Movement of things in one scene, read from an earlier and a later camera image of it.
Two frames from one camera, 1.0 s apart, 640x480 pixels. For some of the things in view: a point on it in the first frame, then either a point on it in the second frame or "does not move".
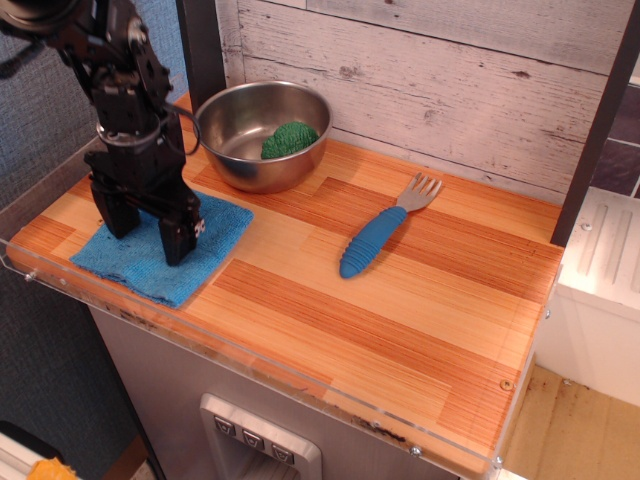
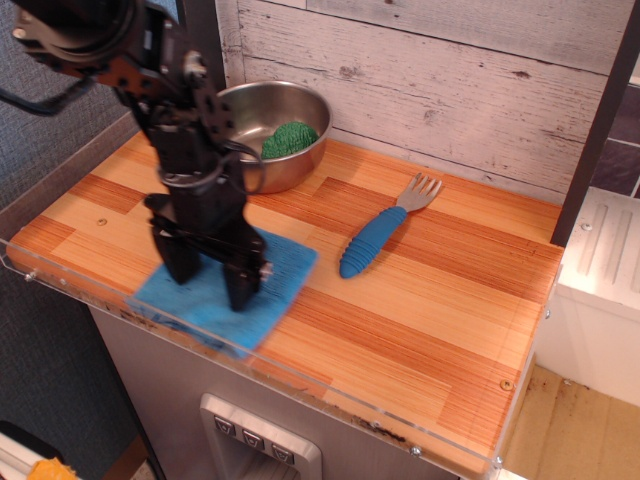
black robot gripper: x=143 y=171 → x=210 y=219
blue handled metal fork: x=375 y=231 does not move
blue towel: x=138 y=261 → x=201 y=308
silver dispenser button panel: x=251 y=448 does not move
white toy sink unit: x=590 y=333 does not move
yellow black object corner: x=50 y=469 does not move
